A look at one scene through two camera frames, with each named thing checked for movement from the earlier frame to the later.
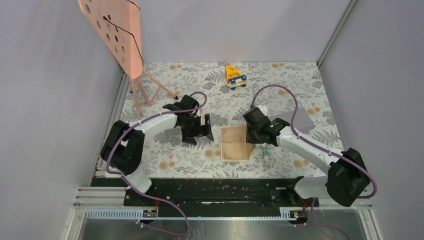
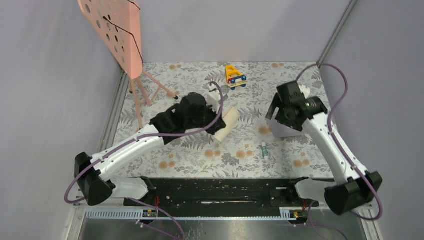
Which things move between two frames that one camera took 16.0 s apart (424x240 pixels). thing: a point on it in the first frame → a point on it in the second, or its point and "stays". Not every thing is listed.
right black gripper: [250, 138] → [277, 102]
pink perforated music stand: [118, 23] stays
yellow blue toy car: [234, 78] stays
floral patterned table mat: [294, 91] stays
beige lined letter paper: [233, 143] → [231, 119]
